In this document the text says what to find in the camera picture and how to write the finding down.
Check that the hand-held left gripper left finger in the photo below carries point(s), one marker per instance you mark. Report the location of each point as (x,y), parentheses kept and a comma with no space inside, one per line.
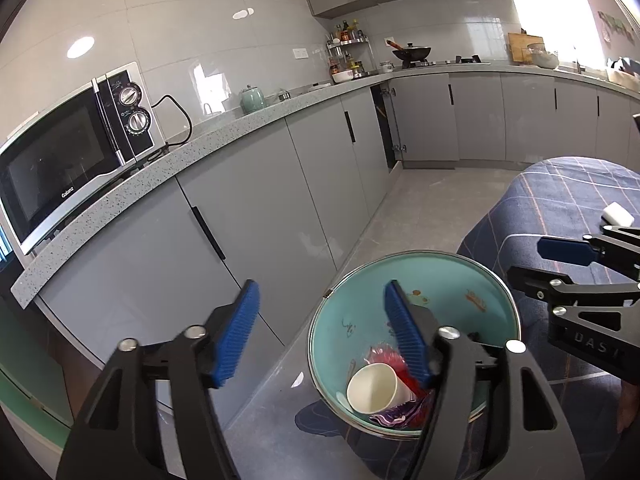
(237,335)

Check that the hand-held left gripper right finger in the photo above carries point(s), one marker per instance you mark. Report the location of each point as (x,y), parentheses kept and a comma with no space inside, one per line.
(405,332)

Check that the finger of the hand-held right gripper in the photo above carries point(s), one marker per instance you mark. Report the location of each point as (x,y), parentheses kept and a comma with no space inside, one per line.
(540,282)
(565,251)

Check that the pink plastic bag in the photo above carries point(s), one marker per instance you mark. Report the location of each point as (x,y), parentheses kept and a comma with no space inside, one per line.
(382,357)

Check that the teal trash bin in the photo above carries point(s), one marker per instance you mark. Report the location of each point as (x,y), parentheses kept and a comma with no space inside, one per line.
(350,310)

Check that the white paper cup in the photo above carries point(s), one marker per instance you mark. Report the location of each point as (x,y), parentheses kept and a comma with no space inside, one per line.
(372,387)

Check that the purple wrapper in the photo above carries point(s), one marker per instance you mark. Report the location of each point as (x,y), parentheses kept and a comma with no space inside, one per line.
(395,415)

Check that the person's right forearm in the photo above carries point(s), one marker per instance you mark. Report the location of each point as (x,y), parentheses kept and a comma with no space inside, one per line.
(631,405)

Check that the blue plaid tablecloth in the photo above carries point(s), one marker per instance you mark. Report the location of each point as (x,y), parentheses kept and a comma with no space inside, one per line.
(550,195)

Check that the small white box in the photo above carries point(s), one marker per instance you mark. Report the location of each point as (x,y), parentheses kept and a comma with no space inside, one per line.
(617,214)

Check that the grey kitchen counter cabinets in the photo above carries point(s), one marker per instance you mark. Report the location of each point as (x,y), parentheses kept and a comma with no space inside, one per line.
(275,170)

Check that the white plastic bag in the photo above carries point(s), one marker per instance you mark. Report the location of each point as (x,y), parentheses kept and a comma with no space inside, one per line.
(625,72)

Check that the pale pot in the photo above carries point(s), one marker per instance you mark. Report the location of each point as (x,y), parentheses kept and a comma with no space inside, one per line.
(542,57)

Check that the wooden cutting board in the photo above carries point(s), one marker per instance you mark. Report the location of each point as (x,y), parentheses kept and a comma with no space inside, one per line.
(520,45)

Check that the green teapot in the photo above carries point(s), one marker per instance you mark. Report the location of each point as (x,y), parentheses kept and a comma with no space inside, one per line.
(252,100)

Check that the silver microwave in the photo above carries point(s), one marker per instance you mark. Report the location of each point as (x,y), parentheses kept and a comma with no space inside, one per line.
(60,165)

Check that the black wok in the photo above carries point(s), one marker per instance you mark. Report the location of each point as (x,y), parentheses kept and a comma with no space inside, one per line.
(412,52)

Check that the white bowl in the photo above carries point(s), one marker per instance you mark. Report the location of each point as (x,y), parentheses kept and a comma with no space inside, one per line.
(342,77)

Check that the metal spice rack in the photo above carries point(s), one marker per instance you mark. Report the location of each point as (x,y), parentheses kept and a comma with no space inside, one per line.
(347,42)

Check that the wall decoration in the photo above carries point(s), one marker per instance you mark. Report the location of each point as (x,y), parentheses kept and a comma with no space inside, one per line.
(615,25)

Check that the white wall outlet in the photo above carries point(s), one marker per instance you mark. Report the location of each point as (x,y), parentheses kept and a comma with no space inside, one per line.
(300,53)

